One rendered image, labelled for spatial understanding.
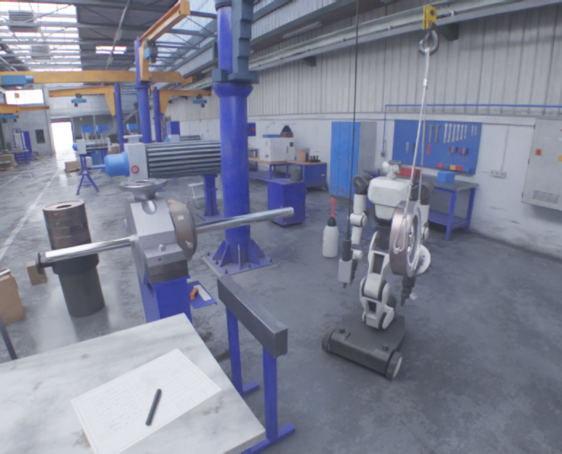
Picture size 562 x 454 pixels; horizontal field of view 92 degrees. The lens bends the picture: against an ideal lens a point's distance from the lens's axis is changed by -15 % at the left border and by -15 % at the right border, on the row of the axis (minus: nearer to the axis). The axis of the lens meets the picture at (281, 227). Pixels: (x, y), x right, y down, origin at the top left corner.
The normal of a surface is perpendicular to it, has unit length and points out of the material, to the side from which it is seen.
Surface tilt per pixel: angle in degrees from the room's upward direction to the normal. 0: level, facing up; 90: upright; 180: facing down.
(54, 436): 0
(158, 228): 45
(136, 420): 0
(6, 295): 90
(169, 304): 90
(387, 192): 90
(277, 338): 90
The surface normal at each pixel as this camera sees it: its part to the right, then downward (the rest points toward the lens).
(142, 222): 0.39, -0.49
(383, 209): -0.61, 0.25
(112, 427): 0.00, -0.95
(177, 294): 0.55, 0.26
